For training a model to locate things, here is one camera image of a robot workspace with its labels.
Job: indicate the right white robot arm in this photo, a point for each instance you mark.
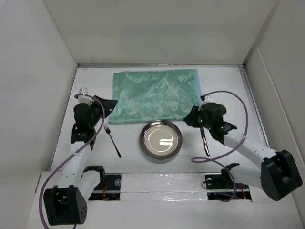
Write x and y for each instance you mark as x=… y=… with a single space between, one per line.
x=276 y=174

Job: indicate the round metal plate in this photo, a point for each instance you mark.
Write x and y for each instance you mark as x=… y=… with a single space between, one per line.
x=161 y=139

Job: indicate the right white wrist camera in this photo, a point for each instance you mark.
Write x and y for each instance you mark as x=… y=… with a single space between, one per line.
x=206 y=98

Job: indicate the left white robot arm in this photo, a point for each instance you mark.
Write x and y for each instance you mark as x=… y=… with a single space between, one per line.
x=66 y=202

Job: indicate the black knife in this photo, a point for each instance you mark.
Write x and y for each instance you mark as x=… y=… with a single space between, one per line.
x=205 y=145

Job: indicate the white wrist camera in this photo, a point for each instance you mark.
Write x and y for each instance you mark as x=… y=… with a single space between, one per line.
x=82 y=97
x=206 y=98

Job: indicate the black metal fork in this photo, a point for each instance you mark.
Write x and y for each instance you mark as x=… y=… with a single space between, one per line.
x=108 y=132

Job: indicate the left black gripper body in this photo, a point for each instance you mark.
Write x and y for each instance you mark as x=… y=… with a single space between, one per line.
x=96 y=111

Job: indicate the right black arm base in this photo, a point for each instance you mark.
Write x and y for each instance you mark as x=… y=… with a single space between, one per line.
x=220 y=188

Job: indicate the green satin placemat cloth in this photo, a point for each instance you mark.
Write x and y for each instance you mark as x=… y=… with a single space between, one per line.
x=144 y=96

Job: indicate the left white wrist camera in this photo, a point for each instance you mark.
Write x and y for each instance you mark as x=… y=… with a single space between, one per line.
x=82 y=97

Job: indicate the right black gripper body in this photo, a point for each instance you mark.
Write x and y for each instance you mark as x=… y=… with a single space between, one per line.
x=202 y=121

